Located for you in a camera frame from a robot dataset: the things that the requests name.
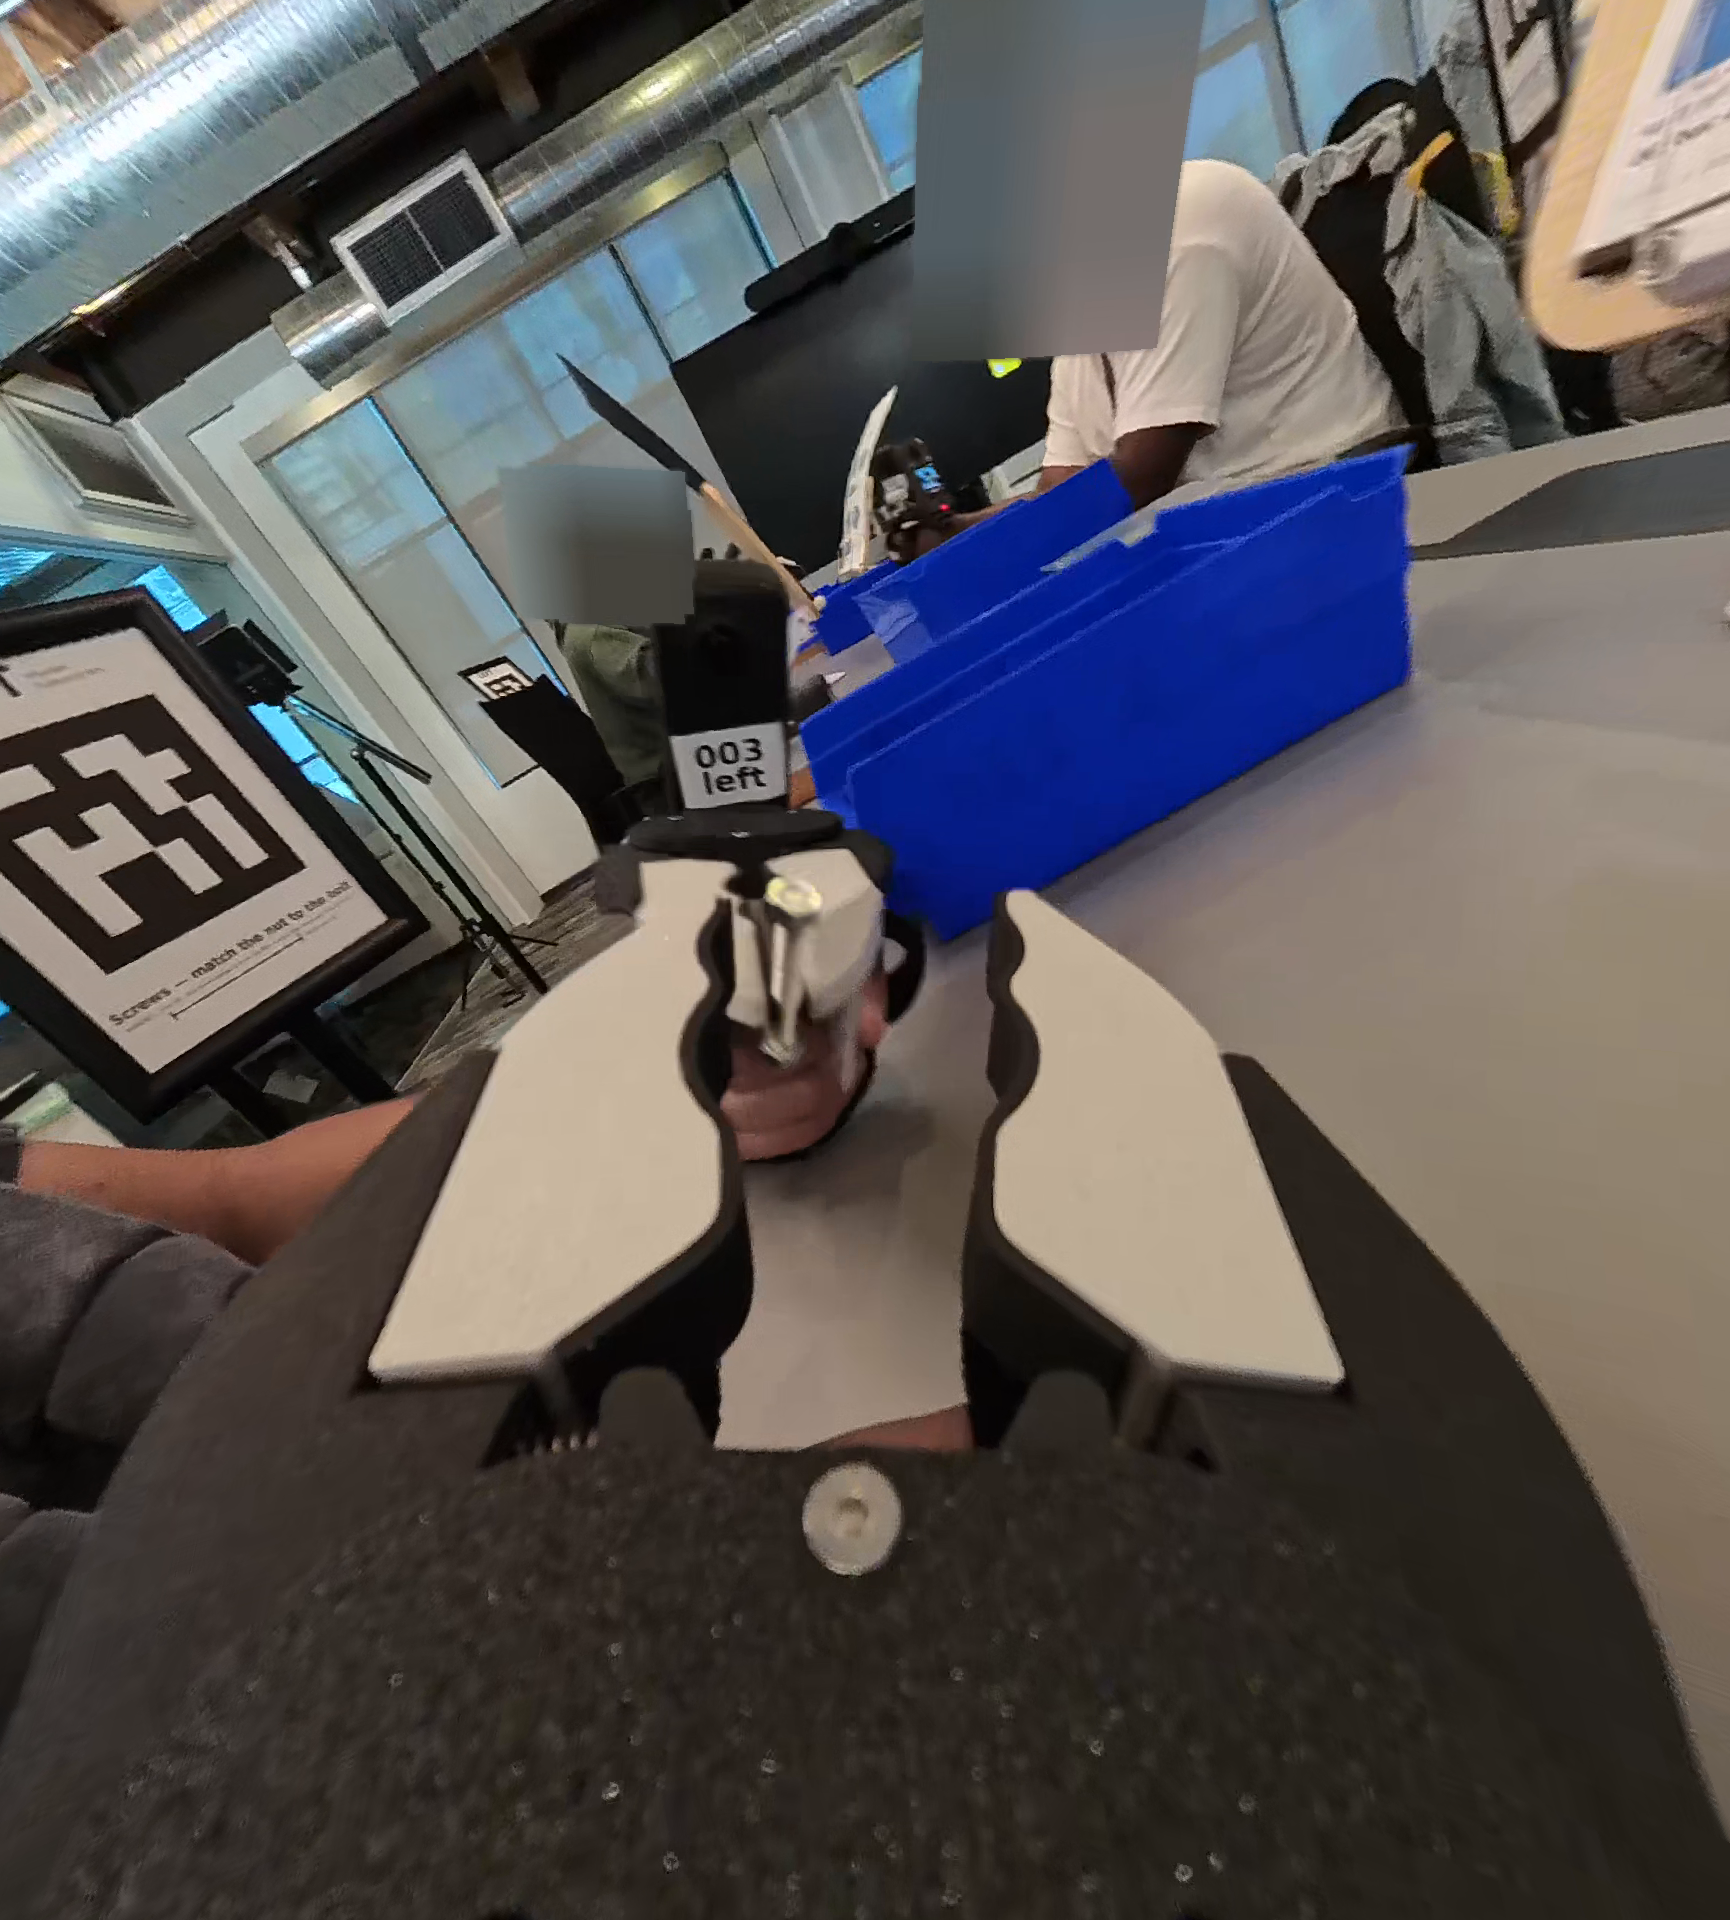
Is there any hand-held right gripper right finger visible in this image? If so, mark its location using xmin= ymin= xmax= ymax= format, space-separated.
xmin=957 ymin=886 xmax=1351 ymax=1453

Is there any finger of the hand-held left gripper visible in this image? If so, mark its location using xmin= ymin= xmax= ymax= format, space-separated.
xmin=719 ymin=892 xmax=778 ymax=1042
xmin=804 ymin=855 xmax=886 ymax=1098

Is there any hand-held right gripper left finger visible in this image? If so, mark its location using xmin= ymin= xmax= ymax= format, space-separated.
xmin=365 ymin=858 xmax=757 ymax=1453

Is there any large smooth shank steel bolt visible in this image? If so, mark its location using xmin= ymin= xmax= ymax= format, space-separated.
xmin=757 ymin=878 xmax=829 ymax=1070

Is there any blue plastic bin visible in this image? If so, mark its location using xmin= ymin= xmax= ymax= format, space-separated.
xmin=854 ymin=457 xmax=1141 ymax=666
xmin=801 ymin=447 xmax=1412 ymax=945
xmin=809 ymin=570 xmax=898 ymax=657

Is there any person's left forearm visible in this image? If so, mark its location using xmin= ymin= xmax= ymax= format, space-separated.
xmin=17 ymin=1094 xmax=427 ymax=1272

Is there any grey desk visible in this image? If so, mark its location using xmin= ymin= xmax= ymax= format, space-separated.
xmin=717 ymin=381 xmax=1730 ymax=1920

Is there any person's left hand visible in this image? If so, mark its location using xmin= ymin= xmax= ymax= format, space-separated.
xmin=719 ymin=966 xmax=893 ymax=1167

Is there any black board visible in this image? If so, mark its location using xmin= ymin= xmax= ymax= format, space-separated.
xmin=481 ymin=673 xmax=629 ymax=845

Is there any small wooden document stand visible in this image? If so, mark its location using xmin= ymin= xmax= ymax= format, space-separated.
xmin=830 ymin=384 xmax=903 ymax=576
xmin=554 ymin=350 xmax=825 ymax=621

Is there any black display screen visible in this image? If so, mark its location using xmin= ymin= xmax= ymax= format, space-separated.
xmin=670 ymin=247 xmax=1056 ymax=576

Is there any black tripod stand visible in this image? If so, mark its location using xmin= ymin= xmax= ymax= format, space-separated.
xmin=197 ymin=621 xmax=556 ymax=1001

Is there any black video bar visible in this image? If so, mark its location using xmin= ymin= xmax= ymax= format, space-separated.
xmin=742 ymin=211 xmax=919 ymax=318

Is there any white air vent grille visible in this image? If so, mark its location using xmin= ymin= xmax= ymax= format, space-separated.
xmin=329 ymin=148 xmax=516 ymax=326

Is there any black jacket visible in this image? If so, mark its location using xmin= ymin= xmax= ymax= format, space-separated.
xmin=1274 ymin=76 xmax=1499 ymax=441

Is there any denim jacket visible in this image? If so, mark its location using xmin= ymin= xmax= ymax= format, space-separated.
xmin=1379 ymin=193 xmax=1566 ymax=468

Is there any wooden white document stand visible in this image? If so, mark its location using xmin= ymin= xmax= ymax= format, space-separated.
xmin=1520 ymin=0 xmax=1730 ymax=636

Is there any instruction sheet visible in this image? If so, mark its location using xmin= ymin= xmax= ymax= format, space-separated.
xmin=1566 ymin=0 xmax=1730 ymax=306

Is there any small silver air duct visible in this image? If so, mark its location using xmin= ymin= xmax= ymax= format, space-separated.
xmin=273 ymin=0 xmax=929 ymax=388

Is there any large silver air duct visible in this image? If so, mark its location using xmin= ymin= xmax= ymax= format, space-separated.
xmin=0 ymin=0 xmax=627 ymax=395

